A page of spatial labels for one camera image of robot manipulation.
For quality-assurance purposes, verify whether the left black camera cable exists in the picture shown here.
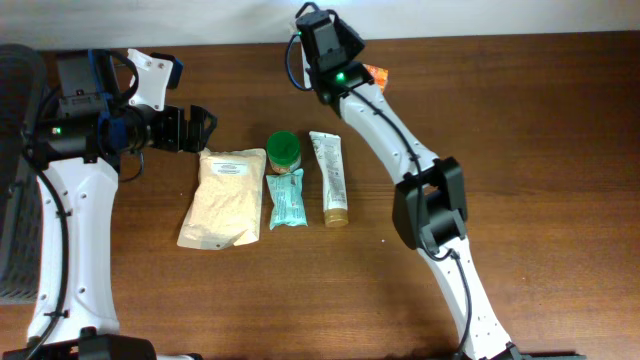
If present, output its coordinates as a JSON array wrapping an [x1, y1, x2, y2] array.
[[22, 49, 146, 360]]

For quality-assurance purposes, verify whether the orange tissue pack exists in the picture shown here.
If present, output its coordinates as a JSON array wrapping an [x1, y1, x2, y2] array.
[[365, 64, 389, 92]]

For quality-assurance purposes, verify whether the grey plastic mesh basket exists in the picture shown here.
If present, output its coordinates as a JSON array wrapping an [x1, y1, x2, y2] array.
[[1, 44, 47, 305]]

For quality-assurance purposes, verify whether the white tube gold cap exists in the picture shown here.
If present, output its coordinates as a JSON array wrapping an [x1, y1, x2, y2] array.
[[309, 131, 349, 228]]

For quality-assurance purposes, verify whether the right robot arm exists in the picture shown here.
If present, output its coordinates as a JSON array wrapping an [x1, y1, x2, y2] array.
[[295, 2, 523, 359]]

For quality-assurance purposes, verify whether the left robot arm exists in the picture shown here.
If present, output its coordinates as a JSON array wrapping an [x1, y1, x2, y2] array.
[[1, 44, 217, 359]]

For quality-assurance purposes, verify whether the teal snack packet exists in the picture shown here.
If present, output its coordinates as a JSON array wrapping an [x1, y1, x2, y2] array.
[[266, 169, 308, 230]]

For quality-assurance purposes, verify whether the beige grain pouch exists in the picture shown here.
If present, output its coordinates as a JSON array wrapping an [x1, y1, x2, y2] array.
[[177, 148, 266, 250]]

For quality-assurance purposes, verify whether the green lid jar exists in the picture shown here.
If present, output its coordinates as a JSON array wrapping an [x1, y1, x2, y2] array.
[[266, 131, 301, 174]]

